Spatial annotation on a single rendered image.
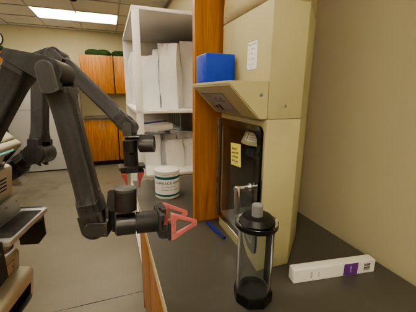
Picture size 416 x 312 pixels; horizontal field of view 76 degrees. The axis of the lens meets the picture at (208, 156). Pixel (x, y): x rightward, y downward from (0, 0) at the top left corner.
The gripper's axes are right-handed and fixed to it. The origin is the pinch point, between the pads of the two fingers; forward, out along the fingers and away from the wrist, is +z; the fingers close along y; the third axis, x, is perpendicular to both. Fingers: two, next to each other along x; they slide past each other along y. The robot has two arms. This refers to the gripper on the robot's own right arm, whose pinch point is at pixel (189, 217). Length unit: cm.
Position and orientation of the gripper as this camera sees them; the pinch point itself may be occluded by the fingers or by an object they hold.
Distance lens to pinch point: 77.3
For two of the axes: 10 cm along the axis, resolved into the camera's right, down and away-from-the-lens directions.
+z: 9.4, -0.2, 3.3
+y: -3.3, -0.6, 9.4
